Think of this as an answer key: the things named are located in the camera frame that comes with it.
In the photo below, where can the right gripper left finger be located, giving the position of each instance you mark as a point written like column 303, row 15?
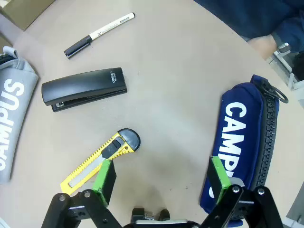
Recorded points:
column 104, row 180

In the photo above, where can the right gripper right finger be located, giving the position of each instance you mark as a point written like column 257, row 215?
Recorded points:
column 219, row 180

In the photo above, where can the yellow utility knife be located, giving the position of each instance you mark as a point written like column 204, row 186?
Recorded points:
column 90, row 161

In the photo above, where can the blue Campus pencil case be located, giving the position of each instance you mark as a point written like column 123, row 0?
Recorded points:
column 237, row 133

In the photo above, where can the black stapler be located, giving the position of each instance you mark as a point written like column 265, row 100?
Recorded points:
column 83, row 85

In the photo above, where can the grey Campus pencil case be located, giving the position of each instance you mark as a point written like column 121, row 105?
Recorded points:
column 14, row 107

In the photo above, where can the white marker pen black cap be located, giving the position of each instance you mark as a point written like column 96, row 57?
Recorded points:
column 111, row 23

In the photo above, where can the small cardboard box with lid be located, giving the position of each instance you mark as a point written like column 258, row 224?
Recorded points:
column 21, row 12

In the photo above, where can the person's left forearm blue sleeve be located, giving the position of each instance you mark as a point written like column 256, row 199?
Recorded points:
column 289, row 31

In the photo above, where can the person's left hand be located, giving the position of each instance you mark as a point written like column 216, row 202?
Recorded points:
column 262, row 46

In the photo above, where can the person in blue coat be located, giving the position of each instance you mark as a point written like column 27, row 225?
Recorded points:
column 249, row 14

